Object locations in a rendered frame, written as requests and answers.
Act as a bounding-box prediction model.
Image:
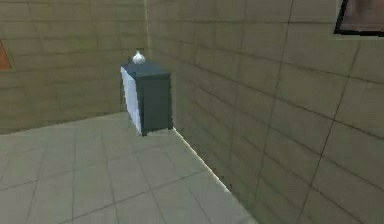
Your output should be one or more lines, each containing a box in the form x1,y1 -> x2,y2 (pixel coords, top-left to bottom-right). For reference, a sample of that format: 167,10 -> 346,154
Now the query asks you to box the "dark blue white-fronted cabinet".
120,61 -> 174,137

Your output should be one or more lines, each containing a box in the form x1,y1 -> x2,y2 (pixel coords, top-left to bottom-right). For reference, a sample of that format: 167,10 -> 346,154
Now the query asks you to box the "white vase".
132,50 -> 147,65

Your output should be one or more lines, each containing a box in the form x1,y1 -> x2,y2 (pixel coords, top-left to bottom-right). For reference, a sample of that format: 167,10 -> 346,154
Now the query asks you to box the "orange framed picture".
0,40 -> 15,72

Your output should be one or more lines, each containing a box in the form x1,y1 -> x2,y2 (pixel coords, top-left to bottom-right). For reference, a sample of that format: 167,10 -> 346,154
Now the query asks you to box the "black framed picture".
333,0 -> 384,37

